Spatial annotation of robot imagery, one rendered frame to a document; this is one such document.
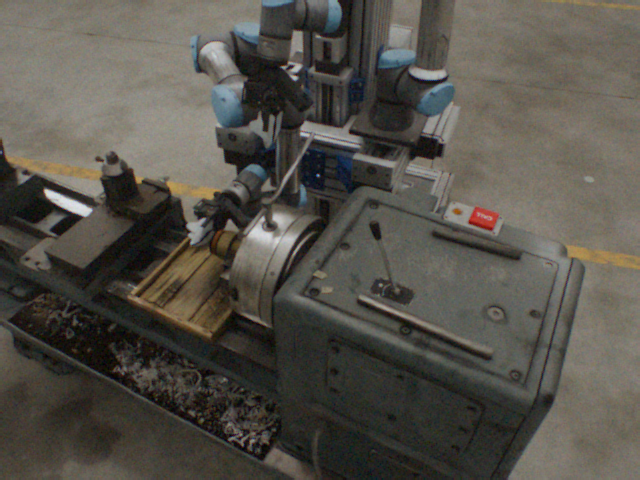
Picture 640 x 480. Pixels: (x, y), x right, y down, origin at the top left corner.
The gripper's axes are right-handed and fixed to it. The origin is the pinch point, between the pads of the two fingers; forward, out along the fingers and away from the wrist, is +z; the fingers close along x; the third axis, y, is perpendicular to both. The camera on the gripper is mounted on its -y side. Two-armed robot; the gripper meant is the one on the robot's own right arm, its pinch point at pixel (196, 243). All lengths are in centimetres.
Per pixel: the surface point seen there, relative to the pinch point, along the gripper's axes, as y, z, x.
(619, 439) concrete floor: -142, -70, -108
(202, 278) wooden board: 3.2, -2.8, -19.1
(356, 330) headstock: -56, 18, 17
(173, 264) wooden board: 14.7, -3.3, -19.1
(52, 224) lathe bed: 67, -2, -24
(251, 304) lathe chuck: -26.2, 12.4, 2.2
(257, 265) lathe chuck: -25.8, 7.9, 11.6
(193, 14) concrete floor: 274, -335, -107
